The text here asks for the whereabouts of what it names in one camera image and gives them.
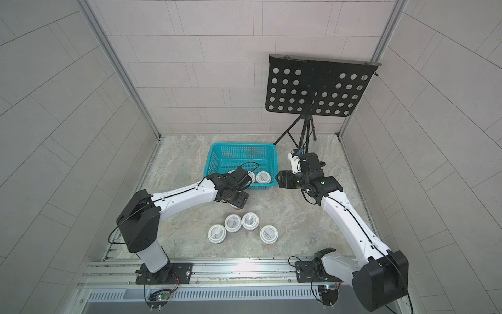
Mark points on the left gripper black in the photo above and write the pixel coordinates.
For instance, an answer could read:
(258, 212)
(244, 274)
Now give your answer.
(243, 199)

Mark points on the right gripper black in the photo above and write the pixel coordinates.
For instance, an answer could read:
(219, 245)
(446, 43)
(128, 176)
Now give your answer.
(289, 183)

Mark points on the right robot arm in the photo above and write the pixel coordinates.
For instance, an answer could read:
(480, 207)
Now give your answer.
(377, 275)

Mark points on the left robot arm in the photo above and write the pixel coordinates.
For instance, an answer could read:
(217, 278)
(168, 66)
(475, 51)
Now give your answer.
(138, 223)

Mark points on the teal plastic basket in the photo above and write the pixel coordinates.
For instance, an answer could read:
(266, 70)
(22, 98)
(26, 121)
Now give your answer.
(255, 157)

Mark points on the black perforated music stand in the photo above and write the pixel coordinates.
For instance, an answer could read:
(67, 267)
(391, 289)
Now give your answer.
(307, 87)

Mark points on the right circuit board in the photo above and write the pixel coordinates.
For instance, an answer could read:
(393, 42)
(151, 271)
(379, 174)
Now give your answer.
(328, 295)

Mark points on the circuit board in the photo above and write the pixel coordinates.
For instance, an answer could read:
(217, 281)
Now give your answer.
(157, 300)
(328, 295)

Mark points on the left circuit board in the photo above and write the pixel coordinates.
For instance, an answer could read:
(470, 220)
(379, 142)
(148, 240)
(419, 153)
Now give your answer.
(157, 300)

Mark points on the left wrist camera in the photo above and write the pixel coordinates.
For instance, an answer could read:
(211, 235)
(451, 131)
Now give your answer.
(240, 178)

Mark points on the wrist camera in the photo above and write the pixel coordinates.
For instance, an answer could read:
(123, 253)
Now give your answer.
(240, 178)
(303, 163)

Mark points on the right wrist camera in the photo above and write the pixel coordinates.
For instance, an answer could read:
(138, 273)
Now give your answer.
(303, 163)

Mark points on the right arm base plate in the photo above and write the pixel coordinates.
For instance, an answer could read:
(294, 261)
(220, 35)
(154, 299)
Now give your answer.
(305, 273)

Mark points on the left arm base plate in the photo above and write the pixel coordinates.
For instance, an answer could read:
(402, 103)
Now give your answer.
(172, 273)

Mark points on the aluminium mounting rail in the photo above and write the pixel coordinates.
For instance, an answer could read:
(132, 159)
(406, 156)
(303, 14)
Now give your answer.
(114, 274)

